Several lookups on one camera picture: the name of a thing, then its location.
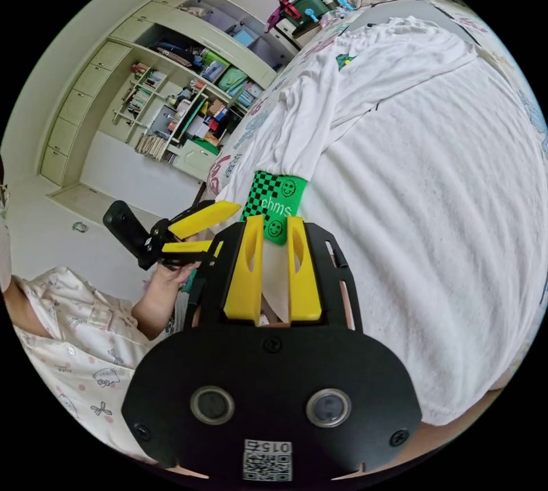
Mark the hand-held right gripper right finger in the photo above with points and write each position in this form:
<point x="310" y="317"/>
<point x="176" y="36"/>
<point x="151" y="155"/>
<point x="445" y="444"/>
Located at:
<point x="305" y="281"/>

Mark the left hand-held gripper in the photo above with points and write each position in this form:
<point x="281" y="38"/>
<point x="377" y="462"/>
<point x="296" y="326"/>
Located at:
<point x="159" y="235"/>

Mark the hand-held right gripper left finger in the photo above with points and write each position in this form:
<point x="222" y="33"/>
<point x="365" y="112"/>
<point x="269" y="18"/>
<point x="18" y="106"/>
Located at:
<point x="240" y="277"/>

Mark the white long sleeve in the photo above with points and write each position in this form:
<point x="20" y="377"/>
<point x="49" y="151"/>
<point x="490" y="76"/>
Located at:
<point x="428" y="221"/>

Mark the person's left forearm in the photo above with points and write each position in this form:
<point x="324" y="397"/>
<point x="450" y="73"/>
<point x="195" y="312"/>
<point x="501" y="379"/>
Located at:
<point x="152" y="315"/>

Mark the person's left hand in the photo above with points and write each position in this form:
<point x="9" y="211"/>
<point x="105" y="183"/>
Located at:
<point x="169" y="281"/>

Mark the bed with printed sheet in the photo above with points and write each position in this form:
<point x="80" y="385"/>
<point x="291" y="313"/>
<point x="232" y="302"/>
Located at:
<point x="257" y="118"/>

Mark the person's body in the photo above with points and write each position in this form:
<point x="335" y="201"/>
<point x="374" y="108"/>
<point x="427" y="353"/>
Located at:
<point x="64" y="349"/>

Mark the white bedside cabinet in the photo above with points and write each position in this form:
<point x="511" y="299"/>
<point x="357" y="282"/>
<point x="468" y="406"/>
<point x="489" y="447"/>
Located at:
<point x="295" y="26"/>

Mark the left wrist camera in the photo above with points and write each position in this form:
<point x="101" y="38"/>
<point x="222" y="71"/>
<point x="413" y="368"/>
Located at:
<point x="124" y="230"/>

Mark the pale green wall cupboard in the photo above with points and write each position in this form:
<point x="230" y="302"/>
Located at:
<point x="128" y="71"/>

